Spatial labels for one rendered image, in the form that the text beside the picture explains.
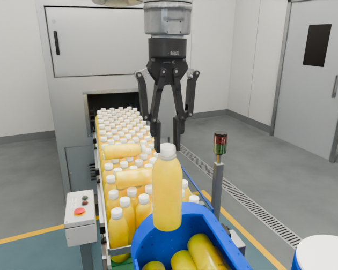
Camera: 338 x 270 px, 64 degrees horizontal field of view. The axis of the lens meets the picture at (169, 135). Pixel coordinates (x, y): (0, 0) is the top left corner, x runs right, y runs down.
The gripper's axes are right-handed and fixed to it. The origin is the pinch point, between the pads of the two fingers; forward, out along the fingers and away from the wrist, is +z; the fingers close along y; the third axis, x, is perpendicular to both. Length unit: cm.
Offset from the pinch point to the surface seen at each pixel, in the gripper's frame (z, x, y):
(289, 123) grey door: 110, 297, 290
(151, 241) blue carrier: 36.9, 10.4, -1.9
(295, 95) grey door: 63, 295, 290
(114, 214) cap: 38.2, 28.2, -10.9
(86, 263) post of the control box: 65, 37, -23
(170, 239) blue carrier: 37.7, 10.4, 4.1
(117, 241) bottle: 49, 26, -11
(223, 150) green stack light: 30, 53, 43
